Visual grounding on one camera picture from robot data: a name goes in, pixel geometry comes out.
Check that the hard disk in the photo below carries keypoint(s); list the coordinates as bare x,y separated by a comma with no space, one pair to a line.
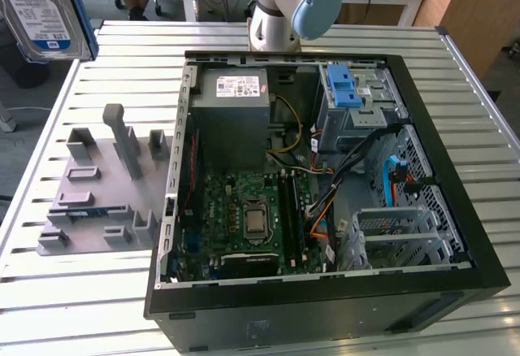
40,14

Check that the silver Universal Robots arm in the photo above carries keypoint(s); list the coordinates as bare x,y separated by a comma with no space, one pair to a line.
276,27

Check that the metal disk bay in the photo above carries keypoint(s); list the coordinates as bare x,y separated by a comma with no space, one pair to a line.
390,214

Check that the grey power supply unit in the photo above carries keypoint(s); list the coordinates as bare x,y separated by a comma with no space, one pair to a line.
227,136

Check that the CPU socket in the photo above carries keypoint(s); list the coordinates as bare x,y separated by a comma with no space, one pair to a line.
256,205

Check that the silver CPU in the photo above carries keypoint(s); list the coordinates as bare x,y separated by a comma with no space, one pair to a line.
255,220

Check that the black RAM slot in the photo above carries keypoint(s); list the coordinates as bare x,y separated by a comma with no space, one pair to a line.
287,218
299,218

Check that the green motherboard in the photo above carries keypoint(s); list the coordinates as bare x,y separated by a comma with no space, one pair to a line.
221,218

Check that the black graphics card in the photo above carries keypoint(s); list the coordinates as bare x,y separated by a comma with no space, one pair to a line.
250,264

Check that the metal optical drive cage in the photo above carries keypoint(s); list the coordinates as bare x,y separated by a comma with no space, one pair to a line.
357,124

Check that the blue plastic drive latch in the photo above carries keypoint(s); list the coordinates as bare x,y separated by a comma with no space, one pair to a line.
343,83

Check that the grey parts rack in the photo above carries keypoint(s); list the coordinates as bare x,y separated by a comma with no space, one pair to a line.
113,193

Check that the black open PC case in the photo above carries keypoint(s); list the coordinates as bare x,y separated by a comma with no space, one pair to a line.
284,315

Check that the RAM stick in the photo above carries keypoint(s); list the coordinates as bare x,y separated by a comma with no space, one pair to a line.
87,213

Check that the black chair leg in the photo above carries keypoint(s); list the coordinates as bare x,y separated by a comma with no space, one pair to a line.
158,6

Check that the seated person legs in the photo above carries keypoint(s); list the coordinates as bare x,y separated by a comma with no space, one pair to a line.
138,10

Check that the grey stand foot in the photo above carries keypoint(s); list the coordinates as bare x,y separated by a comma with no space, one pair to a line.
6,122

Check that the black mesh waste basket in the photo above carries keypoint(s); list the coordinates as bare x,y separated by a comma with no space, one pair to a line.
16,75

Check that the brown wooden cabinet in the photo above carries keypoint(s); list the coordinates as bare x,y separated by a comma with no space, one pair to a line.
487,14

